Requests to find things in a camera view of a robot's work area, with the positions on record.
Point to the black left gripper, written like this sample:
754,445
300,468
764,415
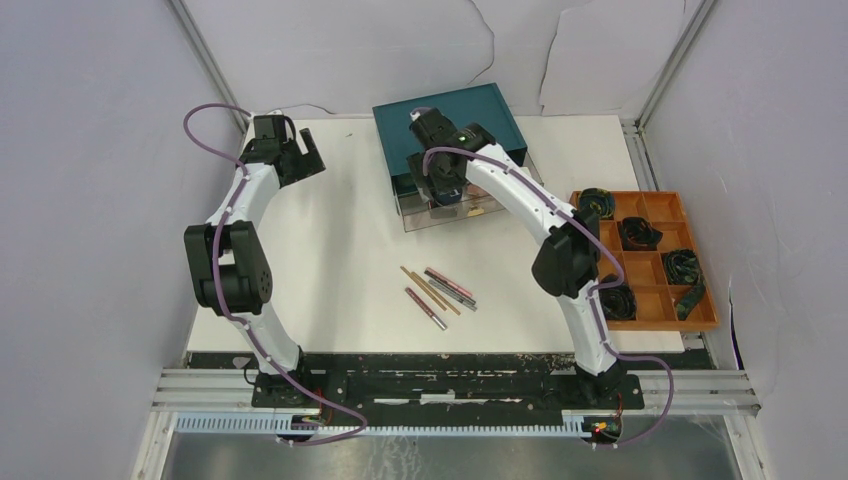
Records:
308,165

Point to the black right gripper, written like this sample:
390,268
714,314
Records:
442,184

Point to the clear acrylic drawer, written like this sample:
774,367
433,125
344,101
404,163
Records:
413,206

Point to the round blue tin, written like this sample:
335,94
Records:
451,197

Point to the black square powder compact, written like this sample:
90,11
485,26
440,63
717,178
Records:
443,212

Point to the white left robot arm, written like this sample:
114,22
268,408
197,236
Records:
229,270

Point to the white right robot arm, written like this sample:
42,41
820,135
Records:
567,263

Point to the pink makeup pencil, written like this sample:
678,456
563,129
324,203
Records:
448,282

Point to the grey makeup pencil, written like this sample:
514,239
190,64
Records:
462,300

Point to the teal drawer organizer box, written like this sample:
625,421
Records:
482,104

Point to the gold pencil right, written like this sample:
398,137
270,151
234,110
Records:
449,306

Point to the gold pencil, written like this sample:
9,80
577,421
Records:
421,289
449,306

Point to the gold pencil left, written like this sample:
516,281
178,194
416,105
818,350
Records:
421,289

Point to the red silver lip pencil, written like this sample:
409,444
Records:
426,309

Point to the rolled dark tie top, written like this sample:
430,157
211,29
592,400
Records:
599,200

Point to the rolled dark tie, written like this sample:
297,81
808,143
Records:
618,302
637,234
599,200
682,268

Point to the rolled dark tie middle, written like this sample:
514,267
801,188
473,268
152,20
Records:
637,234

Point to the rolled dark tie bottom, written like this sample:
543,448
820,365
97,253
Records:
618,302

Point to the orange compartment tray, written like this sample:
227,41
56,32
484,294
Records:
643,270

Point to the rolled dark tie right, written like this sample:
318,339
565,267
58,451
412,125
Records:
682,268

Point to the aluminium frame rail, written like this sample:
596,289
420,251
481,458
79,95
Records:
202,51

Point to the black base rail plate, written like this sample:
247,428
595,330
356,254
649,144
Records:
425,390

